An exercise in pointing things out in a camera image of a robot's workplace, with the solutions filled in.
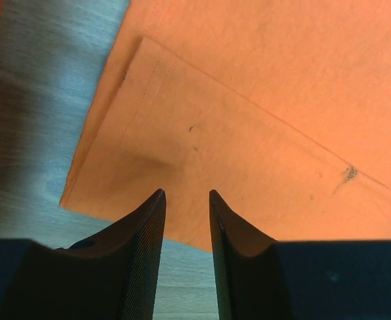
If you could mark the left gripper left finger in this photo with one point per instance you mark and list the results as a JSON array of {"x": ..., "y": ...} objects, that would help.
[{"x": 112, "y": 274}]

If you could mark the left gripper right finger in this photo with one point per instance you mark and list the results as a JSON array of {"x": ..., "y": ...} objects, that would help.
[{"x": 258, "y": 277}]

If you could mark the orange t-shirt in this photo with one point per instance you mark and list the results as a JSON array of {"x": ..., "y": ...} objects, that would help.
[{"x": 283, "y": 107}]

